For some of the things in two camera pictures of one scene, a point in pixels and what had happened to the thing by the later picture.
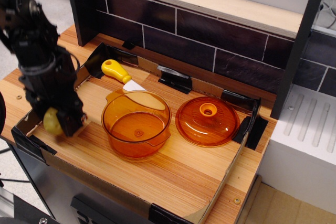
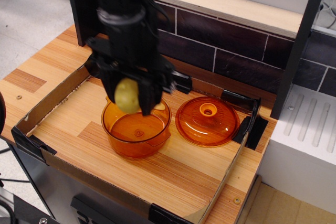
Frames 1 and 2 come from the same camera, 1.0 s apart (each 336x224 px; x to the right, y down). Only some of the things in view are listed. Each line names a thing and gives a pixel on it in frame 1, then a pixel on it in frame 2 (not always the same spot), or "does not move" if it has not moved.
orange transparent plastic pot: x=137 y=123 does not move
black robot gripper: x=50 y=81 to x=130 y=45
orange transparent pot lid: x=208 y=121 does not move
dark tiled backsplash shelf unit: x=251 y=30 does not move
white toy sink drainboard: x=301 y=156 does not move
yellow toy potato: x=51 y=122 to x=126 y=95
